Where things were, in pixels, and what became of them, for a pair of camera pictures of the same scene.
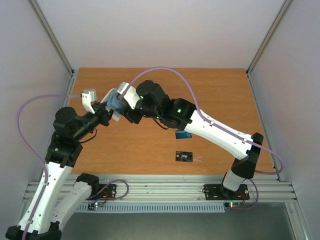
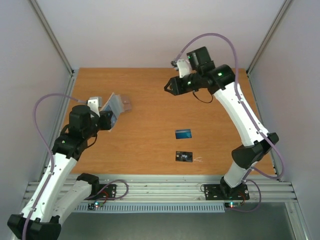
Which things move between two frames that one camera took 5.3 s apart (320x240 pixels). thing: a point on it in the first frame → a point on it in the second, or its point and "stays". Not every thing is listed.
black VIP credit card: (184, 156) stays
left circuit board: (97, 204) stays
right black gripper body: (130, 114) → (175, 85)
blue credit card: (179, 134) stays
